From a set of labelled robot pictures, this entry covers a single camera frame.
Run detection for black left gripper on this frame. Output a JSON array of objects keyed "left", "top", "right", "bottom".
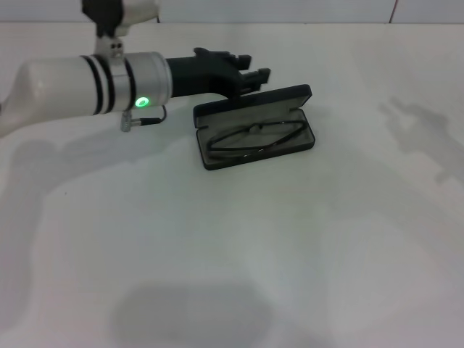
[{"left": 165, "top": 46, "right": 273, "bottom": 101}]

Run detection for black glasses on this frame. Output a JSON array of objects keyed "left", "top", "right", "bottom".
[{"left": 207, "top": 119, "right": 307, "bottom": 160}]

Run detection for black glasses case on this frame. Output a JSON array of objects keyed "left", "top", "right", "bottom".
[{"left": 192, "top": 83, "right": 315, "bottom": 171}]

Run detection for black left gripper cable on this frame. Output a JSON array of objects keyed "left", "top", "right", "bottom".
[{"left": 118, "top": 104, "right": 167, "bottom": 132}]

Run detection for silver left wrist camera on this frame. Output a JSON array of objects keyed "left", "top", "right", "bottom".
[{"left": 80, "top": 0, "right": 160, "bottom": 59}]

